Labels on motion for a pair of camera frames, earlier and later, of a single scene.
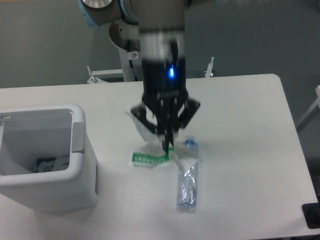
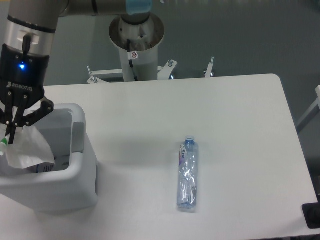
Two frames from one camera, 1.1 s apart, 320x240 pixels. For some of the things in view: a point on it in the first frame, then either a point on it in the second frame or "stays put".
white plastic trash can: [28, 132] stays put
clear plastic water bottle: [187, 183] stays put
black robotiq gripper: [164, 87] → [23, 79]
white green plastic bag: [152, 153] → [26, 147]
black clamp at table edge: [311, 212] stays put
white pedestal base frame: [92, 78] stays put
